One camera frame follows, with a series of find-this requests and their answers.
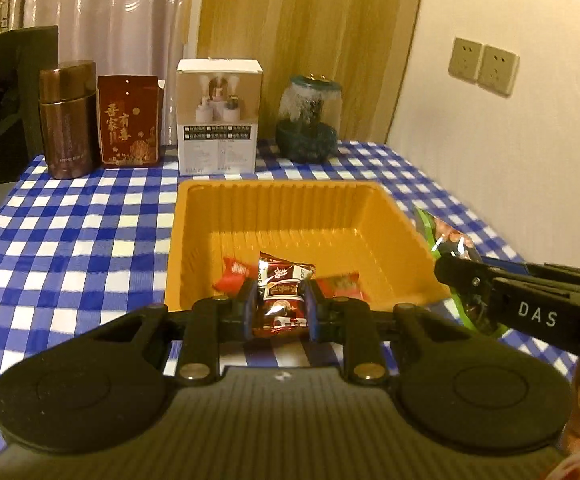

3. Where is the red kitkat style packet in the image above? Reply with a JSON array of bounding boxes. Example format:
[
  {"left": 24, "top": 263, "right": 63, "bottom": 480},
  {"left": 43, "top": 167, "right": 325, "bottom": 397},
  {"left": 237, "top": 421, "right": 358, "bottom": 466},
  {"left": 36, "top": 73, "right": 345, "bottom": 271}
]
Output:
[{"left": 316, "top": 272, "right": 368, "bottom": 301}]

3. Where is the red snack packet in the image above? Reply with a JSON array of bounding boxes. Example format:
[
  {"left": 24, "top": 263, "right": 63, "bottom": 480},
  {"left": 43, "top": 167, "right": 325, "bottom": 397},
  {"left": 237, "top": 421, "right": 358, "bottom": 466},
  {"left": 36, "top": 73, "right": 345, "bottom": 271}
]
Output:
[{"left": 213, "top": 257, "right": 258, "bottom": 296}]

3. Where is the dark red coffee candy packet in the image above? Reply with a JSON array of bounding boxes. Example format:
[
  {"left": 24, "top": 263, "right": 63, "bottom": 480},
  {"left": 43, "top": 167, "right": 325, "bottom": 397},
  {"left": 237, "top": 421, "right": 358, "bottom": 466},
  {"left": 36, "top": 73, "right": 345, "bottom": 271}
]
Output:
[{"left": 253, "top": 252, "right": 316, "bottom": 338}]

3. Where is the blue white checkered tablecloth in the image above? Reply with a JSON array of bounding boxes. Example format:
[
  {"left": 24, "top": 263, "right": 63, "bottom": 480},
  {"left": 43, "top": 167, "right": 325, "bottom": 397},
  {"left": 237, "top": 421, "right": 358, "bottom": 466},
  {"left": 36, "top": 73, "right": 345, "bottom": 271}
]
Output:
[{"left": 0, "top": 138, "right": 580, "bottom": 470}]

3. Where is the orange plastic tray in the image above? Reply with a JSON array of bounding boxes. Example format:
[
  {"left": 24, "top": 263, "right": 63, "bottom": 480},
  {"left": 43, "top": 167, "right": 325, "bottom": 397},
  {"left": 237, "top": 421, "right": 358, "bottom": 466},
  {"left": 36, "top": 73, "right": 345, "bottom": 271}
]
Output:
[{"left": 164, "top": 180, "right": 450, "bottom": 311}]

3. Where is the red chinese gift box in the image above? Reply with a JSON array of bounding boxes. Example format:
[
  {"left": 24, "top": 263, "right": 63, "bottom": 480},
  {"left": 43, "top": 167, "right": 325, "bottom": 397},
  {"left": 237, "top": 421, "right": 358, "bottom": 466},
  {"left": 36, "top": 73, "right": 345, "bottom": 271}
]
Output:
[{"left": 97, "top": 75, "right": 163, "bottom": 168}]

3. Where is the brown metal tin canister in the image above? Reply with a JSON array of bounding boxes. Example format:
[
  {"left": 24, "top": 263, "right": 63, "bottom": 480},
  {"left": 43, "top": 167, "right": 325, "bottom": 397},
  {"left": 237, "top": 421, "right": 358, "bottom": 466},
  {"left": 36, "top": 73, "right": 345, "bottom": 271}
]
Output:
[{"left": 38, "top": 60, "right": 101, "bottom": 180}]

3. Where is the white humidifier product box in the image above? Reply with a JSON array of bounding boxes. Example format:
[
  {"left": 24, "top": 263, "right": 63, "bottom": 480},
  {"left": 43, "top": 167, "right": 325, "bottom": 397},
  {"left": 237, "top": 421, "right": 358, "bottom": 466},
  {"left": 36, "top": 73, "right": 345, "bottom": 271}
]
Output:
[{"left": 176, "top": 58, "right": 263, "bottom": 177}]

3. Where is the green glass dome jar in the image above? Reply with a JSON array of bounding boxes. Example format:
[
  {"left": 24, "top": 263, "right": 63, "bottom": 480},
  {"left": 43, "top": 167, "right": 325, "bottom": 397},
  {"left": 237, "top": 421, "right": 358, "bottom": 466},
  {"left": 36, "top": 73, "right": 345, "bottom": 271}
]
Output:
[{"left": 275, "top": 74, "right": 342, "bottom": 164}]

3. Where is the yellow brown curtain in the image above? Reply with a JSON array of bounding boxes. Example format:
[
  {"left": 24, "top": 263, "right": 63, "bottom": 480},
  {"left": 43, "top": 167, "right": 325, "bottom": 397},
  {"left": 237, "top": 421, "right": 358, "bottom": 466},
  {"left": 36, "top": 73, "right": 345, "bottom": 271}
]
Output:
[{"left": 197, "top": 0, "right": 420, "bottom": 143}]

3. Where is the white sheer curtain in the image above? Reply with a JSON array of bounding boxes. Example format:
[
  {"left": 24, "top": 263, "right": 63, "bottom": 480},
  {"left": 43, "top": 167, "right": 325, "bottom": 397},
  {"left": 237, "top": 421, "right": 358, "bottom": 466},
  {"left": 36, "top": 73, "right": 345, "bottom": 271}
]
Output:
[{"left": 8, "top": 0, "right": 191, "bottom": 145}]

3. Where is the right wall power socket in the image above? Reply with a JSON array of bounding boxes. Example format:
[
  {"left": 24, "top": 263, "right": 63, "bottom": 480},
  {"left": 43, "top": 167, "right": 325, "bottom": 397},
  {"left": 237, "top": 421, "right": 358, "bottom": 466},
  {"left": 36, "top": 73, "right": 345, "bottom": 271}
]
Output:
[{"left": 476, "top": 46, "right": 520, "bottom": 98}]

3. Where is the wall power socket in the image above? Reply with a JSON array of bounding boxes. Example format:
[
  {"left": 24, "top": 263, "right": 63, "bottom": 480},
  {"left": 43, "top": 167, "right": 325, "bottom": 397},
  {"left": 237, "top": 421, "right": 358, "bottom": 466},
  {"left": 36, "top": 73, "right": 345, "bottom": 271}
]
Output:
[
  {"left": 448, "top": 38, "right": 484, "bottom": 84},
  {"left": 476, "top": 46, "right": 520, "bottom": 98}
]

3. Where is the left wall power socket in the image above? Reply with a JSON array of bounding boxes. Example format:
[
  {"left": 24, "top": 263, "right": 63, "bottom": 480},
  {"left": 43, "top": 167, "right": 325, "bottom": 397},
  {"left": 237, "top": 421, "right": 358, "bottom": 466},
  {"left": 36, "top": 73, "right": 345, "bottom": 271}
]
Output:
[{"left": 448, "top": 38, "right": 484, "bottom": 84}]

